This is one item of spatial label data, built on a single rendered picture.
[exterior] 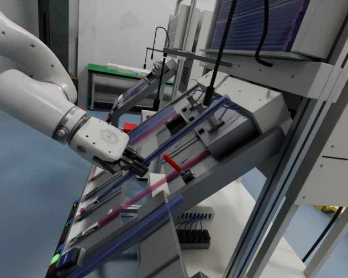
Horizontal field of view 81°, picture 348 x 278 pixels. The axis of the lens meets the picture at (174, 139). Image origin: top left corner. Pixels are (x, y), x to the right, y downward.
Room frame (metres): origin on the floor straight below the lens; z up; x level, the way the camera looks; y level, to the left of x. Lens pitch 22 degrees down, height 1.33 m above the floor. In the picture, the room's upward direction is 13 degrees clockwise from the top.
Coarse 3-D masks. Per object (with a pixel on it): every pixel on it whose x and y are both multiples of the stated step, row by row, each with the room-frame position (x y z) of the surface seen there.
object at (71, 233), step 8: (88, 176) 0.80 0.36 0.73; (88, 184) 0.74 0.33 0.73; (80, 200) 0.63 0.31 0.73; (80, 208) 0.59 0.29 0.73; (80, 216) 0.57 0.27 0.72; (72, 224) 0.51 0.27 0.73; (72, 232) 0.49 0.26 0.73; (72, 240) 0.46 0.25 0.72; (64, 248) 0.42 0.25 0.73; (56, 264) 0.38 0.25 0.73
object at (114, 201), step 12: (96, 180) 0.76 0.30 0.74; (108, 180) 0.70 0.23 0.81; (96, 192) 0.67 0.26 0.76; (120, 192) 0.58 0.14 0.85; (108, 204) 0.55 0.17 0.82; (120, 204) 0.53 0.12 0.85; (84, 216) 0.55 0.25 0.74; (96, 216) 0.52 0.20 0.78; (120, 216) 0.48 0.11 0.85; (84, 228) 0.50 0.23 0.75; (108, 228) 0.45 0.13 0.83; (84, 240) 0.44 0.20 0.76; (96, 240) 0.42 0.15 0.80
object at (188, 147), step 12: (180, 108) 0.99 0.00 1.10; (168, 132) 0.81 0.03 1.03; (192, 132) 0.71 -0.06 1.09; (180, 144) 0.68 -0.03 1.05; (192, 144) 0.64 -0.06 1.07; (168, 156) 0.64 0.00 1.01; (180, 156) 0.61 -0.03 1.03; (192, 156) 0.57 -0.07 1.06; (228, 156) 0.49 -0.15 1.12; (168, 168) 0.57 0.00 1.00; (192, 168) 0.52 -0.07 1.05; (204, 168) 0.49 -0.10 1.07; (180, 180) 0.49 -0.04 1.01
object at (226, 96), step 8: (224, 96) 0.39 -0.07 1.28; (216, 104) 0.38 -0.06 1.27; (224, 104) 0.38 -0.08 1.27; (208, 112) 0.38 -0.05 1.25; (200, 120) 0.39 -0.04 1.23; (184, 128) 0.40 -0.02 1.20; (192, 128) 0.39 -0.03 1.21; (176, 136) 0.39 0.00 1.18; (168, 144) 0.40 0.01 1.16; (152, 152) 0.41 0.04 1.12; (160, 152) 0.40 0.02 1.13; (144, 160) 0.41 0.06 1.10; (152, 160) 0.40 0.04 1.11; (128, 176) 0.41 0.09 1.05; (120, 184) 0.42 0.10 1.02; (104, 192) 0.43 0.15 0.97
